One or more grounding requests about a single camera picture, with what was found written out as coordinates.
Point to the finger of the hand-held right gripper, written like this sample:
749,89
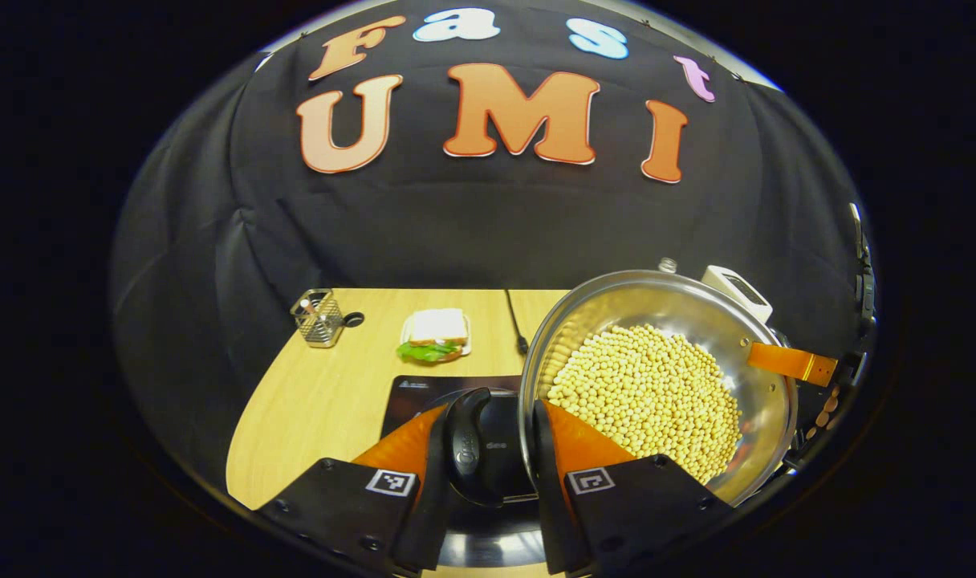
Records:
793,363

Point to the white toaster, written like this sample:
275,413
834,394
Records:
737,291

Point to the sandwich with lettuce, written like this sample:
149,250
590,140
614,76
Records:
438,327

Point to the black induction cooktop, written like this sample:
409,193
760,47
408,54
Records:
412,401

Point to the clear plastic water bottle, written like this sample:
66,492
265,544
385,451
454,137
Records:
667,265

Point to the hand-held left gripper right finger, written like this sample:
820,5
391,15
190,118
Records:
546,482

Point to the small black round object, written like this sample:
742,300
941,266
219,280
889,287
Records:
353,319

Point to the pile of soybeans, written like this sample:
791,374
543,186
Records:
648,393

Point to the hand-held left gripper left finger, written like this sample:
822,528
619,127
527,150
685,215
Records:
436,482

